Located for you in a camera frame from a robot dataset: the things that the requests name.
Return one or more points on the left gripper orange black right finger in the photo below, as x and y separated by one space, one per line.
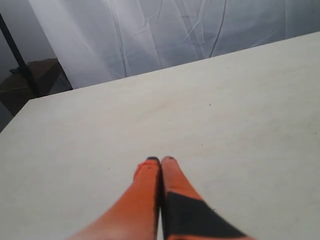
185 214

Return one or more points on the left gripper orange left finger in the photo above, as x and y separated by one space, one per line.
135 215

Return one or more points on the white backdrop curtain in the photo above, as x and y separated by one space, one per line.
98 41

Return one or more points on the black stand pole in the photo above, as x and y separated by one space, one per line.
22 69

